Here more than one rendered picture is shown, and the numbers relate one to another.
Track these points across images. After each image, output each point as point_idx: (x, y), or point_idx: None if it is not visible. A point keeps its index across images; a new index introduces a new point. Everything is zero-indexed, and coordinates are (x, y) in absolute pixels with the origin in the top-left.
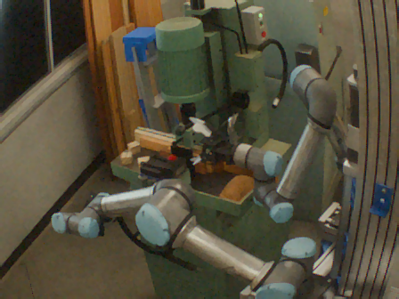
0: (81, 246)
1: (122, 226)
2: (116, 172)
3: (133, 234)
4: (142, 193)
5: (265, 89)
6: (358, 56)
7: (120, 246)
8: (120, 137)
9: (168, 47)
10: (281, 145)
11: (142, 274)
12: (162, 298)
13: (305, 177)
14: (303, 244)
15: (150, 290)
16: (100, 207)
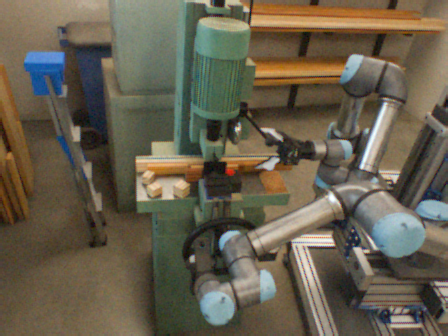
0: (8, 322)
1: None
2: (144, 208)
3: None
4: (320, 209)
5: (164, 106)
6: None
7: (57, 289)
8: (0, 183)
9: (231, 54)
10: (229, 143)
11: (106, 308)
12: (165, 323)
13: None
14: (439, 206)
15: (130, 321)
16: (252, 250)
